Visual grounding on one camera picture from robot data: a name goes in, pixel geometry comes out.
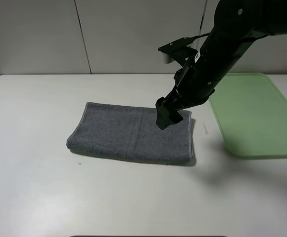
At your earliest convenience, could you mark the light green plastic tray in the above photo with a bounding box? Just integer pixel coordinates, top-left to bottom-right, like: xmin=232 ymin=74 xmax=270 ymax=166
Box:
xmin=209 ymin=73 xmax=287 ymax=159

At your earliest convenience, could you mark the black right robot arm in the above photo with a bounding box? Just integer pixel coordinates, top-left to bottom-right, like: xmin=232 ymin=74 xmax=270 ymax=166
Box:
xmin=156 ymin=0 xmax=287 ymax=129

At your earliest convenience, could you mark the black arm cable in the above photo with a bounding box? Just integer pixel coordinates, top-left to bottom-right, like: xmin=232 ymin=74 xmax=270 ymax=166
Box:
xmin=189 ymin=33 xmax=210 ymax=40

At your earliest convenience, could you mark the grey towel with orange stripes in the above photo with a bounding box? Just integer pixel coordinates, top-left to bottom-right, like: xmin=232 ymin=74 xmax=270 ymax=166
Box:
xmin=66 ymin=102 xmax=193 ymax=165

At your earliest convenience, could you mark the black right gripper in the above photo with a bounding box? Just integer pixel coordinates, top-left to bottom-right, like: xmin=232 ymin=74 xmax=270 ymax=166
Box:
xmin=156 ymin=67 xmax=215 ymax=130

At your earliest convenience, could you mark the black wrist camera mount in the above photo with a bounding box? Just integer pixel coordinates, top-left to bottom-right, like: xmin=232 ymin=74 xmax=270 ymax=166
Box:
xmin=158 ymin=36 xmax=199 ymax=67

